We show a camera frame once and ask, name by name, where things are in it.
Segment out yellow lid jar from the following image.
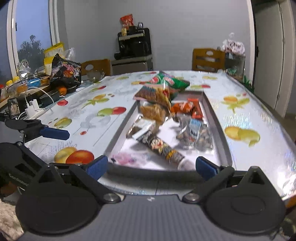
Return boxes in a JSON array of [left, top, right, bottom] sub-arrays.
[[6, 76, 21, 87]]

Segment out dark metal pan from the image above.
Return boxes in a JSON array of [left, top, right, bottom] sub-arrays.
[[40, 90, 60, 107]]

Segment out green prawn cracker bag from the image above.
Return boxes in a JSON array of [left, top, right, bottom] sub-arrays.
[[133, 71, 190, 110]]

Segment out chocolate tube cartoon face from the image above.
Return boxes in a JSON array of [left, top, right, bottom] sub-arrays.
[[132, 130, 196, 171]]

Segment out orange fruit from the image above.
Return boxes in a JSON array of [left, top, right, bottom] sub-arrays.
[[57, 86, 67, 96]]

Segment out brown paper cracker bag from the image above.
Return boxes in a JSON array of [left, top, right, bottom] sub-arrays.
[[139, 104, 172, 133]]

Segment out wooden chair right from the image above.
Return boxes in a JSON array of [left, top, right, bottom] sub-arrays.
[[192, 48, 226, 73]]

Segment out white charging cable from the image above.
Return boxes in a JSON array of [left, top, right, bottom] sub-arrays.
[[16, 86, 56, 120]]

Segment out black instant noodle bag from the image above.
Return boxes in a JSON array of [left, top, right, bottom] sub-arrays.
[[50, 53, 81, 87]]

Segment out small clear pink candy bag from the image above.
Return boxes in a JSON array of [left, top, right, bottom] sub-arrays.
[[110, 152, 147, 167]]

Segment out black water dispenser machine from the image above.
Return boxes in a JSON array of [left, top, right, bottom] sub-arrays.
[[111, 26, 154, 75]]

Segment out yellow snack bag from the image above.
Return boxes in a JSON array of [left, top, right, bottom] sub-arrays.
[[44, 42, 65, 75]]

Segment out orange snack packets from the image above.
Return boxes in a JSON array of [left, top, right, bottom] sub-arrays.
[[171, 98, 203, 120]]

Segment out white charger front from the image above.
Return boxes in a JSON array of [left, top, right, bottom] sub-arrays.
[[25, 105, 35, 118]]

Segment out glass cup green tint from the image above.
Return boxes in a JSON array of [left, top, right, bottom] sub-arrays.
[[87, 70, 105, 83]]

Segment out wooden chair behind table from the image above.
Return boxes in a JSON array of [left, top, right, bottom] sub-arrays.
[[81, 59, 112, 76]]

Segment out blue package on windowsill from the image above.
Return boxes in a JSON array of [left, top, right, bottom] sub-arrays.
[[27, 78, 42, 88]]

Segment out white charger rear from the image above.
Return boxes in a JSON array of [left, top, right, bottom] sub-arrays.
[[30, 99, 40, 111]]

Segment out white power strip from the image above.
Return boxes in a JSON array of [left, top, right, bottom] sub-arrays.
[[24, 108, 46, 120]]

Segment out white charger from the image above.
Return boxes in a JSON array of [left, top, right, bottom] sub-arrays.
[[25, 105, 35, 118], [30, 99, 40, 111]]

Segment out clear bag watermelon seeds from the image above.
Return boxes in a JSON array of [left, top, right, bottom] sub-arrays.
[[175, 114, 214, 152]]

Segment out brown small snack pack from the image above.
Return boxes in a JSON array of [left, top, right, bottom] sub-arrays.
[[126, 115, 156, 138]]

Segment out person's left hand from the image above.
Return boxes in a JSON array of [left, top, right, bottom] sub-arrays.
[[1, 182, 17, 197]]

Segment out smartphone on stand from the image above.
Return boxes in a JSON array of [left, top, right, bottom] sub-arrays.
[[8, 97, 21, 118]]

